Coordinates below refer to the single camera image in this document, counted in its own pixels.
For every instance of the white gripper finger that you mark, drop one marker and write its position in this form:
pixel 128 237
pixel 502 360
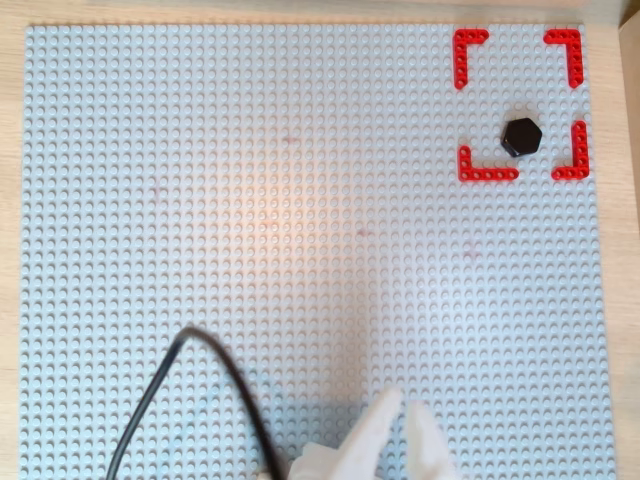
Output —
pixel 372 440
pixel 425 445

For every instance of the black hexagonal Lego piece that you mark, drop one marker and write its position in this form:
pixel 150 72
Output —
pixel 521 136

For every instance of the red L-shaped Lego beam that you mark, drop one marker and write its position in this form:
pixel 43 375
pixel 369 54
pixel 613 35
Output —
pixel 461 55
pixel 487 173
pixel 576 55
pixel 580 150

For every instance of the grey Lego baseplate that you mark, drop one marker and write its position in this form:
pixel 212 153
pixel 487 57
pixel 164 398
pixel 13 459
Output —
pixel 250 175

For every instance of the wide brown cardboard box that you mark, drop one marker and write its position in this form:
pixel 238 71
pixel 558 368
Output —
pixel 632 200

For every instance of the plain tan cardboard panel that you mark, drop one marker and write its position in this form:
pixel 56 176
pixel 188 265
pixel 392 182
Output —
pixel 300 3

